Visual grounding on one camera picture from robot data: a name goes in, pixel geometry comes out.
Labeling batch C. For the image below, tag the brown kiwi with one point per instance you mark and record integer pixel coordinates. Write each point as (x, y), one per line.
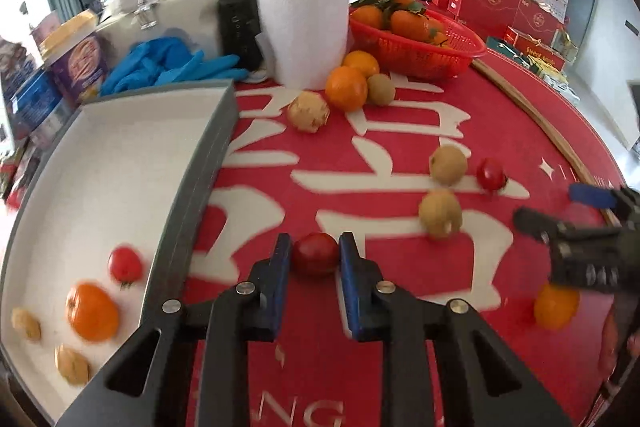
(381, 88)

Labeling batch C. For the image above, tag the red plastic basket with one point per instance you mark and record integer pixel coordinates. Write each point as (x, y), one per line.
(415, 54)

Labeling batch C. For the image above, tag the walnut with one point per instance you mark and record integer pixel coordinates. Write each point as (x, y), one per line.
(307, 112)
(26, 324)
(72, 364)

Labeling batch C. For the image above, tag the white and green carton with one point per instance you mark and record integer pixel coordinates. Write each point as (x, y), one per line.
(555, 79)

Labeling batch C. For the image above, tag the blue rubber gloves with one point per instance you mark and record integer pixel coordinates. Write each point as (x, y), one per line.
(150, 67)

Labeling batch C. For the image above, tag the grey and white tray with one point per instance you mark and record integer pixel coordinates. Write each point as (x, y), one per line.
(100, 182)

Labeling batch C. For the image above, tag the round brown fruit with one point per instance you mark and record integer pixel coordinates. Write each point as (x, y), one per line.
(440, 213)
(448, 164)

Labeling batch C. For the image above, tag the purple box with yellow lid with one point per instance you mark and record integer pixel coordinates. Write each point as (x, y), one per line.
(82, 62)

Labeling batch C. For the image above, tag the black remote control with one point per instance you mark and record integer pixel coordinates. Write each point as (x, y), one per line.
(239, 32)

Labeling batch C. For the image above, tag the blue box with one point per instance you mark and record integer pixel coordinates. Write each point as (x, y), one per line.
(32, 99)

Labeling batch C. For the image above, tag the red cherry tomato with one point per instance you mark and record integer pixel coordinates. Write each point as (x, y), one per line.
(315, 253)
(125, 264)
(491, 174)

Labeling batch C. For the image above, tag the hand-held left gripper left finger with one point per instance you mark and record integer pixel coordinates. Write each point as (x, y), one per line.
(283, 277)

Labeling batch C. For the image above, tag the wooden back scratcher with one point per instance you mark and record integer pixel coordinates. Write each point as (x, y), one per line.
(525, 107)

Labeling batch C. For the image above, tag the large red gift box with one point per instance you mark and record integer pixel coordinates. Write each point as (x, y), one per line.
(487, 4)
(540, 19)

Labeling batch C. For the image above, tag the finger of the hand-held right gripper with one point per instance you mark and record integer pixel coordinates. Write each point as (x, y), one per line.
(590, 195)
(535, 222)

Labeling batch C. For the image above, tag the white paper towel roll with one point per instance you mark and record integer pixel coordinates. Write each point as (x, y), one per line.
(300, 32)

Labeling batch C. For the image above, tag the orange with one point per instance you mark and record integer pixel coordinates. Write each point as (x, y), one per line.
(92, 312)
(346, 88)
(556, 307)
(361, 62)

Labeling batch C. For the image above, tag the white box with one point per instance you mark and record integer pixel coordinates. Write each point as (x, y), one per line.
(192, 12)

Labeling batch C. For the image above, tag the red box with gold print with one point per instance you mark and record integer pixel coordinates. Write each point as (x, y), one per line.
(535, 49)

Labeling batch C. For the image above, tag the pile of leafy tangerines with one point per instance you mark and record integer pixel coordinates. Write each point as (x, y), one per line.
(406, 24)

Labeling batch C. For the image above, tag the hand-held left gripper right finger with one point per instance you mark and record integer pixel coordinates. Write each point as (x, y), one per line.
(347, 287)

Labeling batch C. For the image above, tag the red printed table mat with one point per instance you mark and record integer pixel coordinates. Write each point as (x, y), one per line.
(500, 132)

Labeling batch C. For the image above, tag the dark green gift bag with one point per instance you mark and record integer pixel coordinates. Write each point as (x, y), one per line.
(502, 48)

